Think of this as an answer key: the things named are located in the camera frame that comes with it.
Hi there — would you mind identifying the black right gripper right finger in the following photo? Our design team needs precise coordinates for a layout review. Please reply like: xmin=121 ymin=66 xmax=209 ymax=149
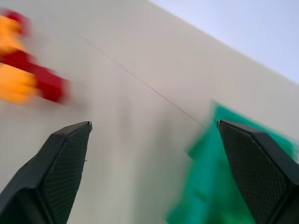
xmin=216 ymin=119 xmax=299 ymax=224

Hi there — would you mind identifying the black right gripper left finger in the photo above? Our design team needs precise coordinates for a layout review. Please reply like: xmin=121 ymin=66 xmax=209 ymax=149
xmin=0 ymin=121 xmax=93 ymax=224

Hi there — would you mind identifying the orange toy block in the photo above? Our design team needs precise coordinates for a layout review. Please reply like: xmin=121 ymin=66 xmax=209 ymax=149
xmin=0 ymin=15 xmax=28 ymax=56
xmin=0 ymin=64 xmax=39 ymax=105

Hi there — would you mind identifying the red toy block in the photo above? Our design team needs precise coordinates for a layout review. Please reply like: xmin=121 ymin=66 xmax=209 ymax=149
xmin=1 ymin=8 xmax=33 ymax=37
xmin=0 ymin=50 xmax=72 ymax=105

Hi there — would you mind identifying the teal plastic bin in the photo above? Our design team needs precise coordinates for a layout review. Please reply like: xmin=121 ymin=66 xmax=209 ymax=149
xmin=165 ymin=100 xmax=299 ymax=224

